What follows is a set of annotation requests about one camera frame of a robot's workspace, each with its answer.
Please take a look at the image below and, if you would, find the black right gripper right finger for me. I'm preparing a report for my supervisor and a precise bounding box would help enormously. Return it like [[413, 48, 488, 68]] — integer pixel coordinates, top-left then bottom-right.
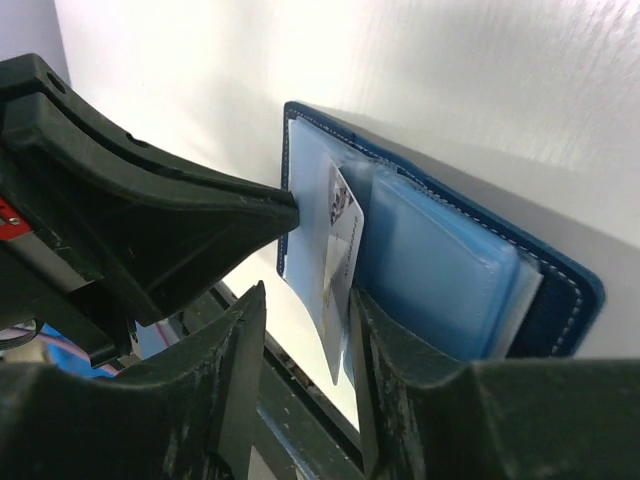
[[349, 289, 639, 479]]

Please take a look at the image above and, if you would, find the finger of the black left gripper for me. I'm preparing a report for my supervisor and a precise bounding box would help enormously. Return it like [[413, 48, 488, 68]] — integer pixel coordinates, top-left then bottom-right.
[[1, 54, 299, 325]]

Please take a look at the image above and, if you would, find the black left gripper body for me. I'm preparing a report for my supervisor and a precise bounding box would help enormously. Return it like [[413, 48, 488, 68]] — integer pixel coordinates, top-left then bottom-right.
[[1, 146, 145, 366]]

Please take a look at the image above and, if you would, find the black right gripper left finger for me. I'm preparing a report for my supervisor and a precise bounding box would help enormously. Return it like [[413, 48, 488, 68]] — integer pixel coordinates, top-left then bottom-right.
[[1, 284, 266, 479]]

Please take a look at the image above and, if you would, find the blue leather card holder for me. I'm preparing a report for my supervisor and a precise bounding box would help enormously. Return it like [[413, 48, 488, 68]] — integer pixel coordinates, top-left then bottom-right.
[[277, 101, 605, 378]]

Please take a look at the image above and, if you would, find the silver card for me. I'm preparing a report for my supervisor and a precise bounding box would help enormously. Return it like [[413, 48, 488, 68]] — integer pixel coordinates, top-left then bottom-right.
[[321, 162, 364, 369]]

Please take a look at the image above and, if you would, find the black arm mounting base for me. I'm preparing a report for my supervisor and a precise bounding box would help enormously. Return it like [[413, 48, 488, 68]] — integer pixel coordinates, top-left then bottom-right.
[[151, 284, 362, 479]]

